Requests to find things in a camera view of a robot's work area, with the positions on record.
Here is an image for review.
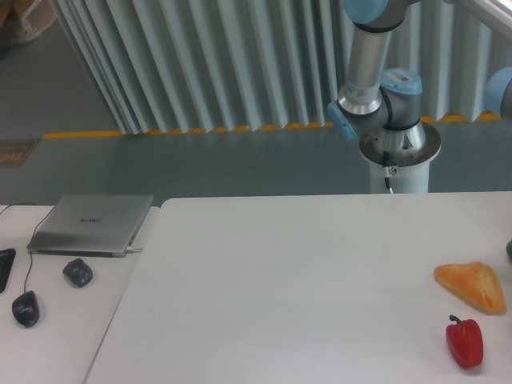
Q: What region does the triangular bread pastry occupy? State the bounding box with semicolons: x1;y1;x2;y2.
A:
433;262;507;315

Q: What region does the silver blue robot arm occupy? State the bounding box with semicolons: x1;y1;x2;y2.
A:
327;1;511;140

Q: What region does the black keyboard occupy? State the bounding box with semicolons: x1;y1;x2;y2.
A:
0;248;16;294

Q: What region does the white folding partition screen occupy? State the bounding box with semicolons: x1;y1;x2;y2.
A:
53;1;511;134

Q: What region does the dark earbuds case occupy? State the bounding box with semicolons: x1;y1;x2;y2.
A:
62;258;94;288

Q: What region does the red bell pepper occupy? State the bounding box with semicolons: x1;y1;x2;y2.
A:
446;315;484;369

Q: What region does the white usb dongle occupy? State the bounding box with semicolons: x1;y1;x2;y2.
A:
126;247;143;254

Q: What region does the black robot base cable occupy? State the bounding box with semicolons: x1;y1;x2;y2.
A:
382;150;395;194

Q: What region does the black computer mouse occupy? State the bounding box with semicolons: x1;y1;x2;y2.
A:
12;290;40;328

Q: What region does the black mouse cable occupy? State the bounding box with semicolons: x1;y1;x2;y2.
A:
0;202;59;293

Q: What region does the green pepper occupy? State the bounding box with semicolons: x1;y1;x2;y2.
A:
506;240;512;260

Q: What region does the silver closed laptop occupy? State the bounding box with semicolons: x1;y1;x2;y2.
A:
27;194;154;258

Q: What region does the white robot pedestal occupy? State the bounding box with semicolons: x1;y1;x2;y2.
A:
359;122;441;194

